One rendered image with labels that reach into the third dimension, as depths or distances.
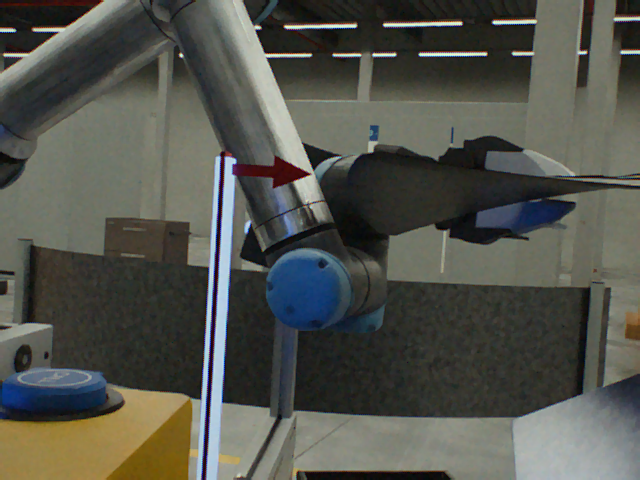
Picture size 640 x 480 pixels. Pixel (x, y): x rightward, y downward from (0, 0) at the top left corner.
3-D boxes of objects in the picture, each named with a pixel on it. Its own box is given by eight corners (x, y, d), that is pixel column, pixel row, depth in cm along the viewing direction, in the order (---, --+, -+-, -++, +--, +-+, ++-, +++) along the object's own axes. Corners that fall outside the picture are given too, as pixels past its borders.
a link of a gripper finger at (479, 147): (537, 134, 65) (463, 143, 73) (524, 130, 65) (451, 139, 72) (530, 191, 65) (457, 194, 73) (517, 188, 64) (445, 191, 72)
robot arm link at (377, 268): (295, 333, 83) (302, 228, 82) (326, 320, 94) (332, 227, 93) (368, 342, 81) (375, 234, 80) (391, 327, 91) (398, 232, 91)
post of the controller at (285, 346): (290, 419, 110) (299, 277, 109) (268, 417, 110) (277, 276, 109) (292, 413, 113) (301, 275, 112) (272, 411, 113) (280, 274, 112)
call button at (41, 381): (82, 433, 30) (84, 388, 30) (-21, 425, 31) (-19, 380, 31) (118, 406, 34) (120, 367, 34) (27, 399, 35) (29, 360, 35)
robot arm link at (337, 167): (356, 228, 95) (361, 157, 95) (414, 235, 86) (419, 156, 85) (300, 226, 91) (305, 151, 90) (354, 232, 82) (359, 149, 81)
